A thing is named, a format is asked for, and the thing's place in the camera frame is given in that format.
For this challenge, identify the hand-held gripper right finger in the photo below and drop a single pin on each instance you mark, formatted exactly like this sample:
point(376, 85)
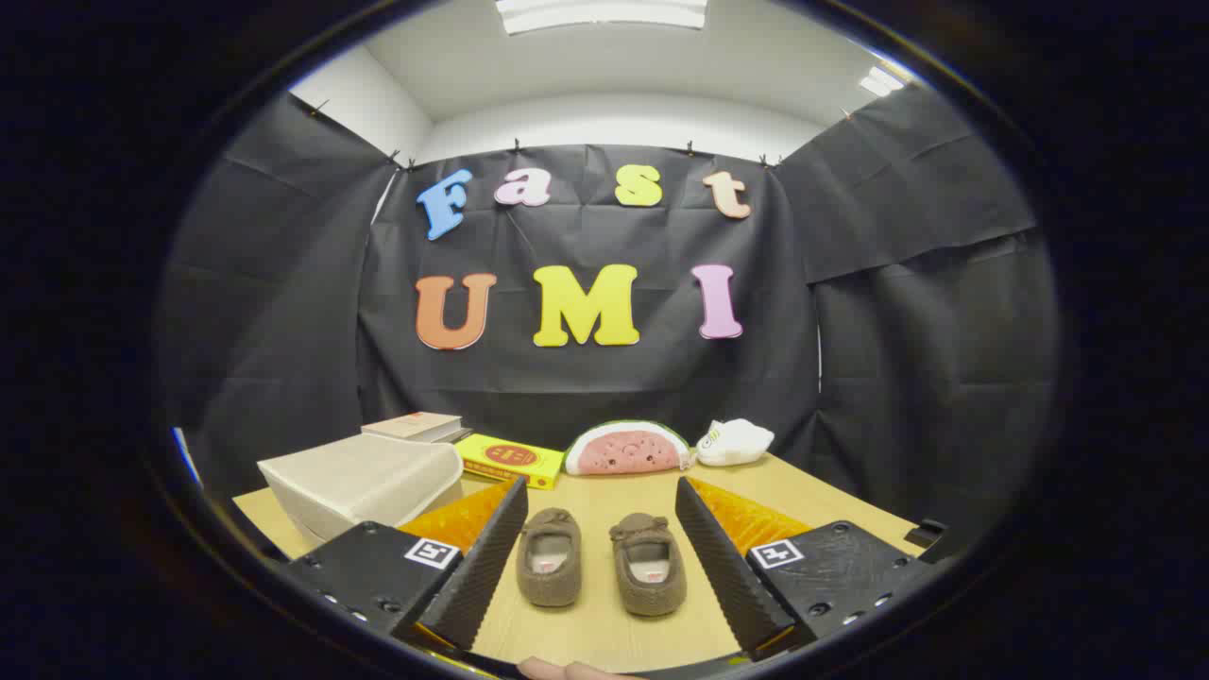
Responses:
point(727, 576)

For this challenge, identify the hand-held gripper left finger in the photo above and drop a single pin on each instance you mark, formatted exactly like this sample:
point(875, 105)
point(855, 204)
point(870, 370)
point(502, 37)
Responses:
point(482, 576)

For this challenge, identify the brown fuzzy slipper shoe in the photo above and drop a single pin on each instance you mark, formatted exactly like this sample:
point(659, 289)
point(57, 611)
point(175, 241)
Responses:
point(549, 543)
point(652, 590)

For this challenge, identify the cream storage box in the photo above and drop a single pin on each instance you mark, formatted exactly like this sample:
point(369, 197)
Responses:
point(359, 482)

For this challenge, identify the yellow book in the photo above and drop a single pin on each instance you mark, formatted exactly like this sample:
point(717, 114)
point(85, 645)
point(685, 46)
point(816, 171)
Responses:
point(510, 458)

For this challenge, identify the white plush toy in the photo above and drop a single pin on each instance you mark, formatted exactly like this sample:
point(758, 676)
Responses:
point(737, 444)

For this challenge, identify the watermelon slice plush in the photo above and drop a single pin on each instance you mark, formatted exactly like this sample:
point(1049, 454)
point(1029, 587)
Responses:
point(628, 451)

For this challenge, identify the beige book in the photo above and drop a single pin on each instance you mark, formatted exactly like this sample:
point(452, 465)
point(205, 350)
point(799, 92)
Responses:
point(411, 425)

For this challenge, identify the black backdrop cloth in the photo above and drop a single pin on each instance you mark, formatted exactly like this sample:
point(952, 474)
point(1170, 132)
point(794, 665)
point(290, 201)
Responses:
point(614, 387)

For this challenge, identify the small ceiling light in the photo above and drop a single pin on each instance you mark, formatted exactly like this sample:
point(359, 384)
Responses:
point(881, 80)

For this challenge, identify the long ceiling light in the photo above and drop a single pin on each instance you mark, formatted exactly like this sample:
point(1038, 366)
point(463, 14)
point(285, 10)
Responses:
point(604, 13)

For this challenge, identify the black table edge bracket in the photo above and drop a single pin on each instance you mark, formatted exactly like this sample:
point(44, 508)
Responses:
point(930, 534)

